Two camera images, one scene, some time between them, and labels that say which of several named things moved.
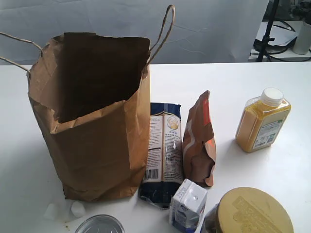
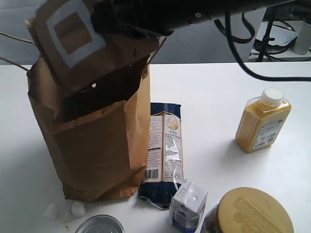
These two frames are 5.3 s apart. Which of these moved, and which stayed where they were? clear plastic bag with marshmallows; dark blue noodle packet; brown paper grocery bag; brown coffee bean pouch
Moved: brown coffee bean pouch
Stayed: clear plastic bag with marshmallows; dark blue noodle packet; brown paper grocery bag
